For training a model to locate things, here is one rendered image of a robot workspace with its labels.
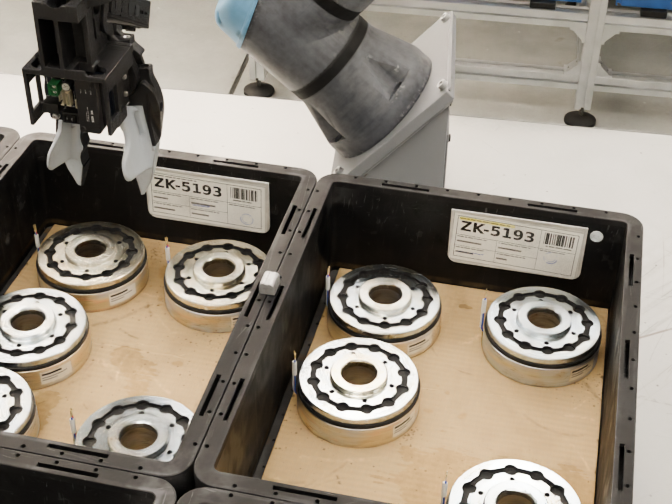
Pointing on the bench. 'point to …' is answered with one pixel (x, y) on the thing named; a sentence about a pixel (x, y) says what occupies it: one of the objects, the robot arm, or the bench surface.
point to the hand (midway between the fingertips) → (113, 172)
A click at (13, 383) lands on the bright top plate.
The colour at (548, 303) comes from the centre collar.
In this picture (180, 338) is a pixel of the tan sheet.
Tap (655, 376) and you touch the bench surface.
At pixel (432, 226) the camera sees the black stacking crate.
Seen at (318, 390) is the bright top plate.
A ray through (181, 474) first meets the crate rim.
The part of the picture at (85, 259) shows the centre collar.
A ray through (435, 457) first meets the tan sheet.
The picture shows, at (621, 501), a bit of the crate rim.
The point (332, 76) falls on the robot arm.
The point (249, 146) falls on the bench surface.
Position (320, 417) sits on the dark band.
